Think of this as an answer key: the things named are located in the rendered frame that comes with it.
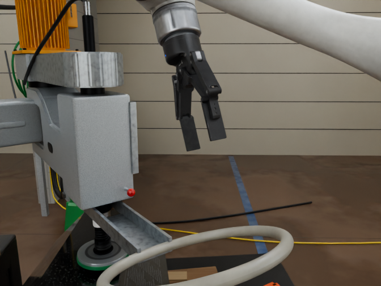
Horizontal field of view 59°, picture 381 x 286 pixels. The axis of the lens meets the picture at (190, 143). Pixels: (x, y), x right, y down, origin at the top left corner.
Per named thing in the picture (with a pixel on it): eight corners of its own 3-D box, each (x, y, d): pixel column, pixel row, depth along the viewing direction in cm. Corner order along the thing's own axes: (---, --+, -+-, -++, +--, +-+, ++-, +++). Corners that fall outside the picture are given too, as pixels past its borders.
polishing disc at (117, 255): (116, 235, 159) (116, 232, 158) (137, 255, 142) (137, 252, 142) (70, 249, 147) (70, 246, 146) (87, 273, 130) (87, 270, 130)
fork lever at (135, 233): (60, 198, 153) (59, 188, 152) (101, 189, 164) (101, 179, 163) (127, 268, 98) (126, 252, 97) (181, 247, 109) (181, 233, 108)
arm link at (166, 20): (188, 24, 74) (194, 49, 73) (148, 26, 71) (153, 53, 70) (202, 1, 65) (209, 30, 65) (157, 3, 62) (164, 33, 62)
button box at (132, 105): (124, 169, 139) (121, 100, 133) (130, 168, 141) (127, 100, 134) (132, 174, 133) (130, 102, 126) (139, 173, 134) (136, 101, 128)
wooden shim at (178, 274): (153, 281, 253) (153, 279, 253) (155, 273, 263) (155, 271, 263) (186, 281, 254) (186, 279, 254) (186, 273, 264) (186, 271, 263)
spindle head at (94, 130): (55, 189, 153) (45, 90, 143) (101, 180, 166) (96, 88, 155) (81, 218, 125) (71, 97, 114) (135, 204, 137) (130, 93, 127)
